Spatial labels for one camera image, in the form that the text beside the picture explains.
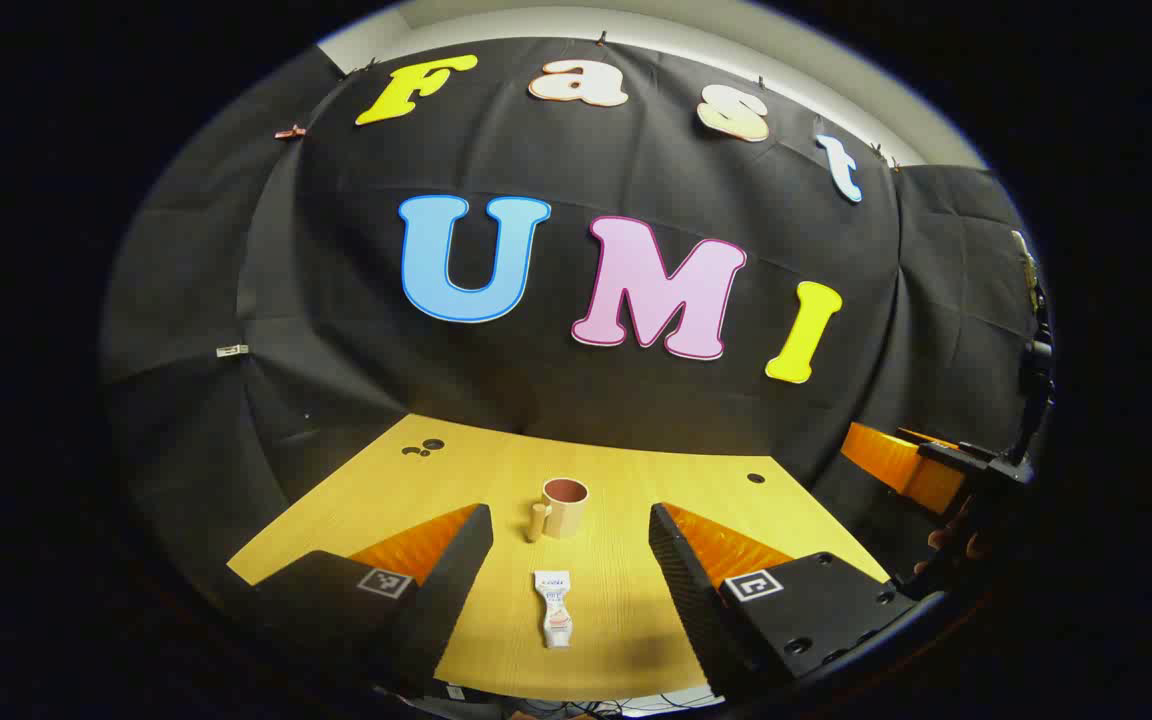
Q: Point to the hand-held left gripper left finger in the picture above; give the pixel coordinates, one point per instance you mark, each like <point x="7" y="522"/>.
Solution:
<point x="451" y="590"/>

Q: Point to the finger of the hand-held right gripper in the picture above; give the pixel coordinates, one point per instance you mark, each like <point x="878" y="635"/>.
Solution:
<point x="896" y="465"/>

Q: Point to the white toothpaste tube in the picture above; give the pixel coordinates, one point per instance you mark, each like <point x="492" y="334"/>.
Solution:
<point x="556" y="610"/>

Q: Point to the wooden desktop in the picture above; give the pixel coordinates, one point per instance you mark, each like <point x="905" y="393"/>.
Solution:
<point x="626" y="600"/>

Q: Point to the orange cloth clip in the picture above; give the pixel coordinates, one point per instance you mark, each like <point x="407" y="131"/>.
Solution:
<point x="288" y="131"/>

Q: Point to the black backdrop cloth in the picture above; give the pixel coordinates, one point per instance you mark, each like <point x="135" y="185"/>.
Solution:
<point x="336" y="300"/>

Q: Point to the beige cup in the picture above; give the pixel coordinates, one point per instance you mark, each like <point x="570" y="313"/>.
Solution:
<point x="564" y="515"/>

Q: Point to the white cloth clip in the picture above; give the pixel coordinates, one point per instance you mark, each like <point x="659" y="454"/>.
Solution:
<point x="232" y="350"/>

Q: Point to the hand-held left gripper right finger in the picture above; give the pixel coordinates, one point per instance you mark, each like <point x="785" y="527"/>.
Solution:
<point x="686" y="590"/>

